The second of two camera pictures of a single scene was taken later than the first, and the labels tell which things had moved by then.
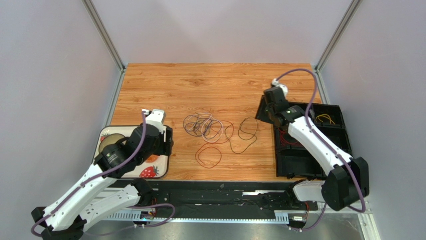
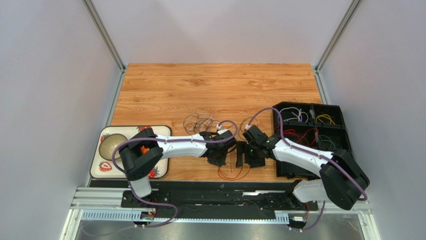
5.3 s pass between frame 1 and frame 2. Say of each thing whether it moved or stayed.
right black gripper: moved
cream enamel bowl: stayed
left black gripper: moved
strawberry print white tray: stayed
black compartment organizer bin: stayed
